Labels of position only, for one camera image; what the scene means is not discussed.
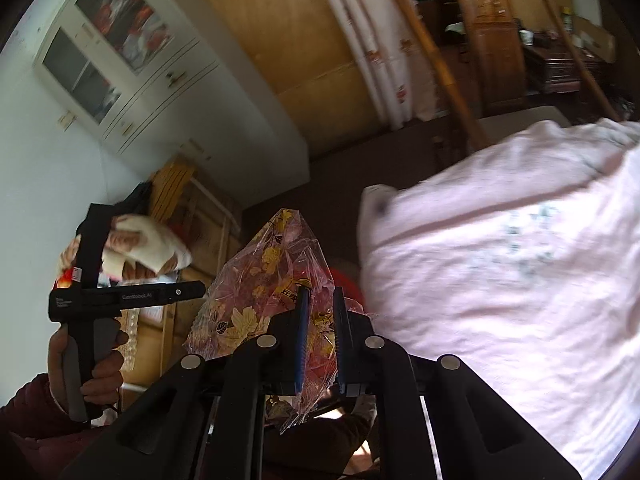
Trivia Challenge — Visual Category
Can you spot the black garment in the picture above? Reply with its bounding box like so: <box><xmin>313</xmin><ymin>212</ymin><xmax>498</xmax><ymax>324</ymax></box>
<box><xmin>112</xmin><ymin>180</ymin><xmax>153</xmax><ymax>221</ymax></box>

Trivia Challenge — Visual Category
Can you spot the person's left forearm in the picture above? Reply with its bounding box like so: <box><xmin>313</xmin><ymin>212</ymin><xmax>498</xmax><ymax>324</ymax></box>
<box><xmin>0</xmin><ymin>372</ymin><xmax>121</xmax><ymax>480</ymax></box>

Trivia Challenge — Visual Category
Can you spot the white metal cabinet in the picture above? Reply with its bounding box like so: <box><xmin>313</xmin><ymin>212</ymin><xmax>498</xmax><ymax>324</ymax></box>
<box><xmin>32</xmin><ymin>0</ymin><xmax>311</xmax><ymax>211</ymax></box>

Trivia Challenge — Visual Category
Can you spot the wooden crate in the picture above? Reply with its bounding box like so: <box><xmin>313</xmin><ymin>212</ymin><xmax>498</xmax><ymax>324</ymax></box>
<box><xmin>120</xmin><ymin>160</ymin><xmax>246</xmax><ymax>396</ymax></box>

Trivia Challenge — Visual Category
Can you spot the dark carved wooden table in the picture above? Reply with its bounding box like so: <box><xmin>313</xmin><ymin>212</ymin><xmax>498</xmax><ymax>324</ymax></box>
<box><xmin>522</xmin><ymin>40</ymin><xmax>606</xmax><ymax>96</ymax></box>

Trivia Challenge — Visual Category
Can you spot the person's leg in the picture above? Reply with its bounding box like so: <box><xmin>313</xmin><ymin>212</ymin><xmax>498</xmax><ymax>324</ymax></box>
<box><xmin>262</xmin><ymin>395</ymin><xmax>381</xmax><ymax>480</ymax></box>

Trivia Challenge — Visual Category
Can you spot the yellow woven mat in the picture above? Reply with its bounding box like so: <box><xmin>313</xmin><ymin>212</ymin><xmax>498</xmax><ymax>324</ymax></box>
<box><xmin>150</xmin><ymin>160</ymin><xmax>193</xmax><ymax>221</ymax></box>

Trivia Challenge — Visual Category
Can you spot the cream brown floral blanket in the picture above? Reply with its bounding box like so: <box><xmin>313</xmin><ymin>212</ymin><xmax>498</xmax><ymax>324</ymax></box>
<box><xmin>57</xmin><ymin>212</ymin><xmax>193</xmax><ymax>286</ymax></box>

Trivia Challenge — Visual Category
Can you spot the floral white curtain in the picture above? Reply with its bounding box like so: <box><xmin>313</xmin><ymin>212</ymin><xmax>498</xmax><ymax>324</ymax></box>
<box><xmin>305</xmin><ymin>0</ymin><xmax>441</xmax><ymax>131</ymax></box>

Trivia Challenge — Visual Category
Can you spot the wooden armchair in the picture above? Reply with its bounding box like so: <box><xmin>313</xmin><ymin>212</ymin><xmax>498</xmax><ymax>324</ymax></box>
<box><xmin>377</xmin><ymin>0</ymin><xmax>623</xmax><ymax>166</ymax></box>

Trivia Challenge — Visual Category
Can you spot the pink floral tablecloth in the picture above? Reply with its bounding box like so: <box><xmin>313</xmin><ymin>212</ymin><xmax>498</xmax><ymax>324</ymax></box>
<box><xmin>357</xmin><ymin>117</ymin><xmax>640</xmax><ymax>480</ymax></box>

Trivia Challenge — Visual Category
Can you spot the person's left hand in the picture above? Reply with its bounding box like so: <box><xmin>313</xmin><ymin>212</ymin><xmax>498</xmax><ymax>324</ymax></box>
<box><xmin>47</xmin><ymin>322</ymin><xmax>130</xmax><ymax>417</ymax></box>

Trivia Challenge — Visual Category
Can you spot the leaf print clear plastic bag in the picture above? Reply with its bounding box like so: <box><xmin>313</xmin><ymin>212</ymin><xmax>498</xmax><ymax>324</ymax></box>
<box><xmin>182</xmin><ymin>207</ymin><xmax>371</xmax><ymax>436</ymax></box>

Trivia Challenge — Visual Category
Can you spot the red plastic basket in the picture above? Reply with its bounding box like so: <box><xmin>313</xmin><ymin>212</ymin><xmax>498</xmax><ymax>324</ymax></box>
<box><xmin>320</xmin><ymin>267</ymin><xmax>368</xmax><ymax>313</ymax></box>

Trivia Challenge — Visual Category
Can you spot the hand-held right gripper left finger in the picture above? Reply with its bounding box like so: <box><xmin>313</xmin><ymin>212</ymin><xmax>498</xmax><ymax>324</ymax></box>
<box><xmin>60</xmin><ymin>287</ymin><xmax>312</xmax><ymax>480</ymax></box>

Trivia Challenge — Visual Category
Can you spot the cardboard box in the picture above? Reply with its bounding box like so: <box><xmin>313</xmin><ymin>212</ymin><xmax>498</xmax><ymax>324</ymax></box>
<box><xmin>570</xmin><ymin>15</ymin><xmax>618</xmax><ymax>63</ymax></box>

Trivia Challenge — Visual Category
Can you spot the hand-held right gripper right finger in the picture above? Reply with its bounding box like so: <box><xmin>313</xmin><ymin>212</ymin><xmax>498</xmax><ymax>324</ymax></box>
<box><xmin>332</xmin><ymin>287</ymin><xmax>583</xmax><ymax>480</ymax></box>

